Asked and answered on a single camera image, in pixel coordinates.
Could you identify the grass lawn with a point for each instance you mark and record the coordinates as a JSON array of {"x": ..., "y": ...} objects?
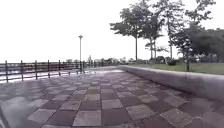
[{"x": 203, "y": 68}]

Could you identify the dark wooden fence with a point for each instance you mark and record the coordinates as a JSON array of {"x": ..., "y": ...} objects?
[{"x": 35, "y": 70}]

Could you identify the checkered stone paving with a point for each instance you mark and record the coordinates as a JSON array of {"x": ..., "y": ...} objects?
[{"x": 100, "y": 100}]

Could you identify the row of trees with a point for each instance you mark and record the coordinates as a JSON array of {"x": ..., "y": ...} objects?
[{"x": 140, "y": 20}]

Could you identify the lamp post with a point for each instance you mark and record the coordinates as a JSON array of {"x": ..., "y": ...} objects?
[{"x": 80, "y": 50}]

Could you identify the round dark bush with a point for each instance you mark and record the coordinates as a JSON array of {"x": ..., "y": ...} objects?
[{"x": 171, "y": 62}]

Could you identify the low concrete wall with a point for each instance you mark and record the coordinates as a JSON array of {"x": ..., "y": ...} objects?
[{"x": 186, "y": 81}]

